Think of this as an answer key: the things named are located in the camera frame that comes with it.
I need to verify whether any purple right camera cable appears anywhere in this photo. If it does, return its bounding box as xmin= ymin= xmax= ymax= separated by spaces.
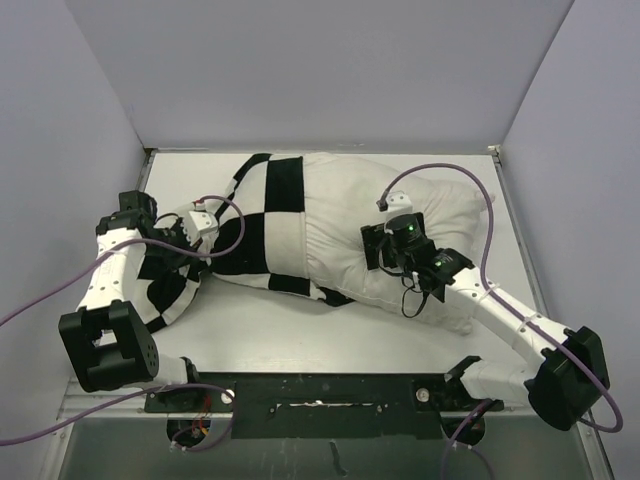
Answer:
xmin=379 ymin=162 xmax=625 ymax=480

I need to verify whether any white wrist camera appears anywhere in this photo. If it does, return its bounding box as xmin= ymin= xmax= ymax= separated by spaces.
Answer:
xmin=182 ymin=202 xmax=219 ymax=246
xmin=376 ymin=191 xmax=413 ymax=218

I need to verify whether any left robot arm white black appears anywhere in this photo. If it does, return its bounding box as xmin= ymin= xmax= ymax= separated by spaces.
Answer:
xmin=58 ymin=190 xmax=218 ymax=411

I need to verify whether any white pillow insert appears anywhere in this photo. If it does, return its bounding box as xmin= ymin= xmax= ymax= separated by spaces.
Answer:
xmin=302 ymin=149 xmax=501 ymax=336

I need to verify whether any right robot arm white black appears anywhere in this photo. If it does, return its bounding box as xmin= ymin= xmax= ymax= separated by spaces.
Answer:
xmin=361 ymin=214 xmax=610 ymax=431

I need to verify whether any purple camera cable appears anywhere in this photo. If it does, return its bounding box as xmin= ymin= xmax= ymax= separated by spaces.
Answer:
xmin=379 ymin=162 xmax=625 ymax=480
xmin=0 ymin=194 xmax=246 ymax=447

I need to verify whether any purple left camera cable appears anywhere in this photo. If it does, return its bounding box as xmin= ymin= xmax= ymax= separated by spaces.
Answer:
xmin=0 ymin=194 xmax=246 ymax=447

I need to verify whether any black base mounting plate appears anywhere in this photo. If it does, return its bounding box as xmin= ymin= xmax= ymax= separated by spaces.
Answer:
xmin=144 ymin=372 xmax=479 ymax=440

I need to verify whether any black white checkered pillowcase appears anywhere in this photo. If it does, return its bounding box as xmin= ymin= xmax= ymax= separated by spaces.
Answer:
xmin=134 ymin=153 xmax=352 ymax=333

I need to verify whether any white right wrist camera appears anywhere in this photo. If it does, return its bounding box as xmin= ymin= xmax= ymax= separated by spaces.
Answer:
xmin=376 ymin=191 xmax=413 ymax=218

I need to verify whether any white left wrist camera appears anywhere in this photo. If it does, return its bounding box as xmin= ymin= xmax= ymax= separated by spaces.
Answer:
xmin=182 ymin=202 xmax=219 ymax=246

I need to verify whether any aluminium frame rail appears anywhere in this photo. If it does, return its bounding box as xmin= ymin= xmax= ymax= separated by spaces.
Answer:
xmin=487 ymin=145 xmax=614 ymax=480

